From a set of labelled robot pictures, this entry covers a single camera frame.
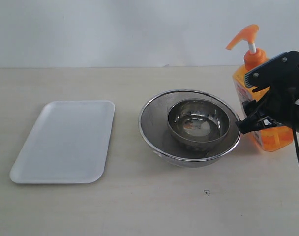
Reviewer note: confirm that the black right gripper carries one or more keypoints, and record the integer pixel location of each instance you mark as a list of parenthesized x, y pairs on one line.
[(278, 107)]

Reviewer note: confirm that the small stainless steel bowl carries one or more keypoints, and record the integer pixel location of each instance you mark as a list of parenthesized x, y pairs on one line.
[(198, 123)]

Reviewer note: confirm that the large steel mesh colander bowl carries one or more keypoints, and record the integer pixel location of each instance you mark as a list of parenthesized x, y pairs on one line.
[(153, 127)]

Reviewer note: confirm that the white rectangular plastic tray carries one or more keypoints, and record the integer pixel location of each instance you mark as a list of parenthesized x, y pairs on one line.
[(68, 144)]

